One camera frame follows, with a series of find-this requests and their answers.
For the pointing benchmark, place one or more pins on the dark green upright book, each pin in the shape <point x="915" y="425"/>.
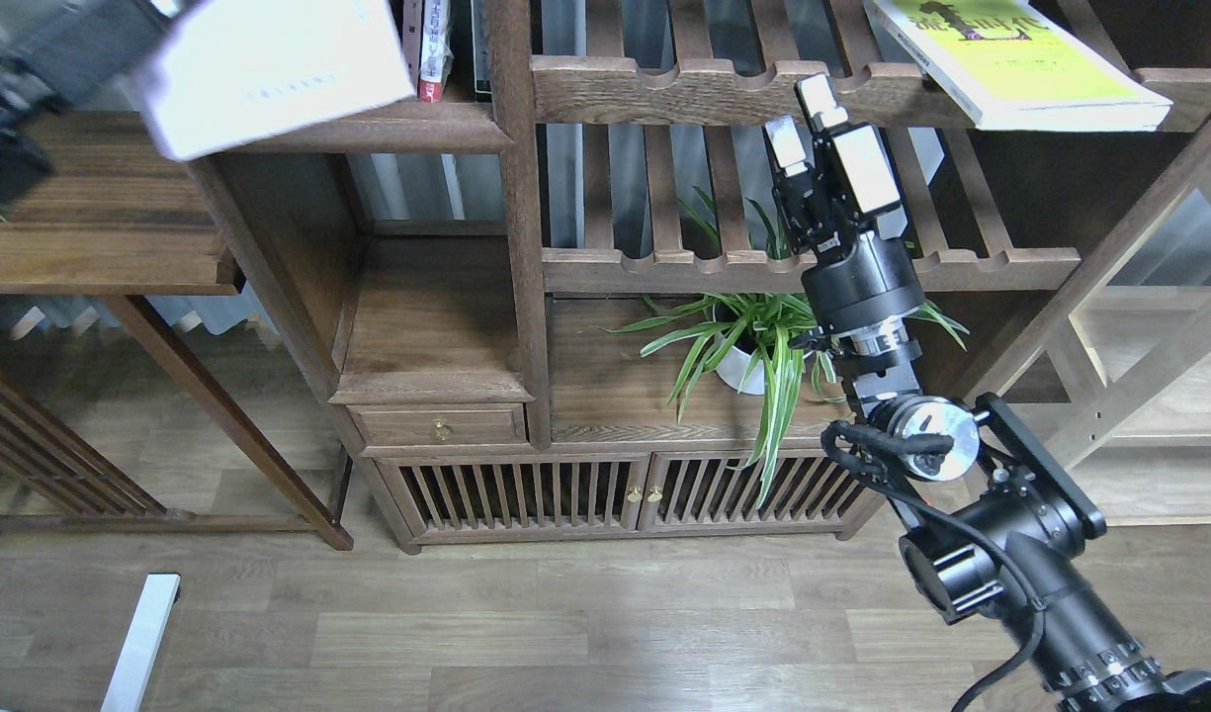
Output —
<point x="481" y="52"/>

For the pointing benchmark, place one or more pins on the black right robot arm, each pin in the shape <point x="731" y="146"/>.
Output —
<point x="992" y="522"/>

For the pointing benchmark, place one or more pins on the yellow green paperback book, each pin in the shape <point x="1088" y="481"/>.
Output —
<point x="1009" y="68"/>

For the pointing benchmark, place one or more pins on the white plant pot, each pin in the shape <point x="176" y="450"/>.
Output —
<point x="735" y="370"/>

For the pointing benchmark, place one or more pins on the light wooden shelf frame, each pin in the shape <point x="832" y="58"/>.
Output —
<point x="1113" y="369"/>

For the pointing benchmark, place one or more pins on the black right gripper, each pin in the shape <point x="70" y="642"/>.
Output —
<point x="826" y="203"/>

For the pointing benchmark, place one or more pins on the dark slatted wooden rack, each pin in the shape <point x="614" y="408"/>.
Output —
<point x="91" y="493"/>

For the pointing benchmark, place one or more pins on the dark wooden bookshelf cabinet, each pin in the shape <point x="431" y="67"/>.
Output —
<point x="472" y="262"/>

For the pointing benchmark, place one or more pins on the white metal leg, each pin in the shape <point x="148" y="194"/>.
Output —
<point x="137" y="659"/>

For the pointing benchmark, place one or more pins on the red white upright book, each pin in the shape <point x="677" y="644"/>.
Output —
<point x="435" y="52"/>

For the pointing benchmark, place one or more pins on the dark maroon upright book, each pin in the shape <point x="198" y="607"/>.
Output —
<point x="410" y="18"/>

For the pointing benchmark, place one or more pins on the white paperback book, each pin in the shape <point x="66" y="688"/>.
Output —
<point x="233" y="72"/>

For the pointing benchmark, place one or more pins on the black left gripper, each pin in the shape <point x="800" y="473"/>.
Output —
<point x="67" y="58"/>

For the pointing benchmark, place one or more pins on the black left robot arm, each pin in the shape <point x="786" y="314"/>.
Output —
<point x="23" y="164"/>

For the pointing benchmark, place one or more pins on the green spider plant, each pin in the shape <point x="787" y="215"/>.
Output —
<point x="725" y="317"/>

